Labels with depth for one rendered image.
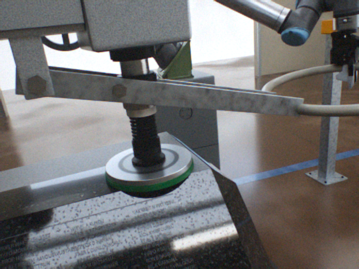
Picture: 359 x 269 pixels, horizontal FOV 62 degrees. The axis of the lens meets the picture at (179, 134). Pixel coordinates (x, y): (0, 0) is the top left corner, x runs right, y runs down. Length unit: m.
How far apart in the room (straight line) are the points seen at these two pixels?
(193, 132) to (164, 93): 1.17
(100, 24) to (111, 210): 0.38
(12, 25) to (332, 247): 1.66
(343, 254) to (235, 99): 1.22
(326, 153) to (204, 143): 0.90
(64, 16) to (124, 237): 0.44
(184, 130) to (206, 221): 1.14
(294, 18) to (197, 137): 0.92
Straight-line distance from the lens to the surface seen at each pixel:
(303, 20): 1.22
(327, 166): 2.36
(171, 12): 0.60
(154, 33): 0.59
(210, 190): 0.72
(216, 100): 0.72
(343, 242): 1.86
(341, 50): 1.26
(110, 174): 0.71
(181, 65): 1.77
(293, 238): 1.82
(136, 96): 0.64
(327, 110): 0.85
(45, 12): 0.57
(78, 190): 0.74
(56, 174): 0.85
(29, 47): 0.58
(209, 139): 1.86
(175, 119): 1.75
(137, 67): 0.66
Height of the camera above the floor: 1.13
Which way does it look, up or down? 20 degrees down
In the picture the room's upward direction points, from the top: 6 degrees counter-clockwise
